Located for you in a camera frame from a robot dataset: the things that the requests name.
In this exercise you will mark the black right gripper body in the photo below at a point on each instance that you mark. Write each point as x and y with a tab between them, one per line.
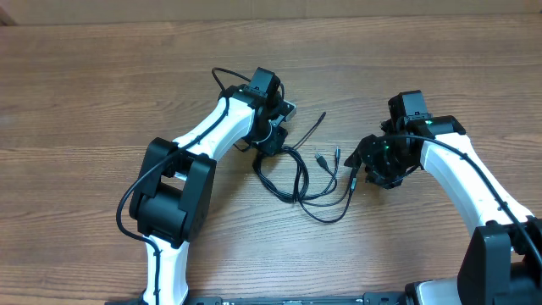
385	162

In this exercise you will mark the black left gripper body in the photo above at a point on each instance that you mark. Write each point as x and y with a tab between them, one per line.
270	145

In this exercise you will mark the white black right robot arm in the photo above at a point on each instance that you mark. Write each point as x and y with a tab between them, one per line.
502	263

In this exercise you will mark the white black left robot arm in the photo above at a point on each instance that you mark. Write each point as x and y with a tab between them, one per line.
170	198

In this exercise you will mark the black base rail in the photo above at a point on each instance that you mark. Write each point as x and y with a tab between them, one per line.
368	298

